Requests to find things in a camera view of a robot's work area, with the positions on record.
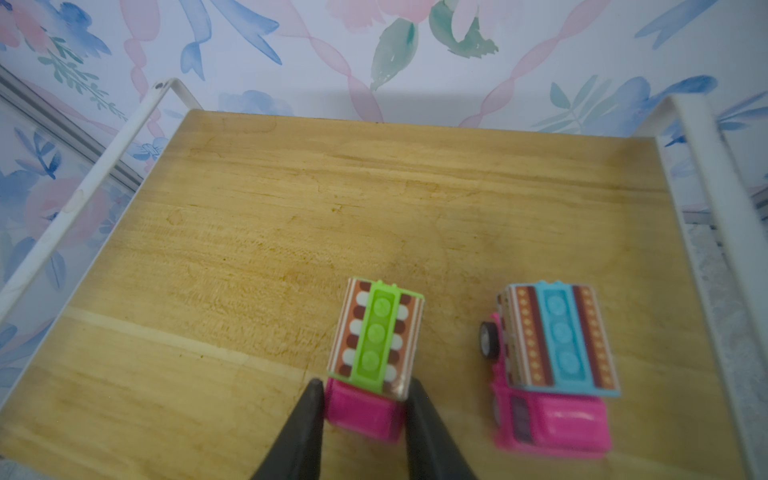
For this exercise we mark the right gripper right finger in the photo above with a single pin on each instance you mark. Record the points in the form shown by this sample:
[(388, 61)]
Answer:
[(431, 451)]

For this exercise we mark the pink truck blue top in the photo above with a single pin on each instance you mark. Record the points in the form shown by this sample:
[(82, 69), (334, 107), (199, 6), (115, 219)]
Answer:
[(552, 370)]

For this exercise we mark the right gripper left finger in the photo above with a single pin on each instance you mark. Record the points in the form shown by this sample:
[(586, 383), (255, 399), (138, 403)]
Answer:
[(296, 452)]

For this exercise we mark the wooden two-tier white-frame shelf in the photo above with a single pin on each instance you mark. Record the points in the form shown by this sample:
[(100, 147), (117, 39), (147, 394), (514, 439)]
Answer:
[(216, 298)]

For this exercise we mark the pink truck green top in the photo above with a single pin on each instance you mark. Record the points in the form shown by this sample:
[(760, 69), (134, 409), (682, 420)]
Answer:
[(371, 361)]

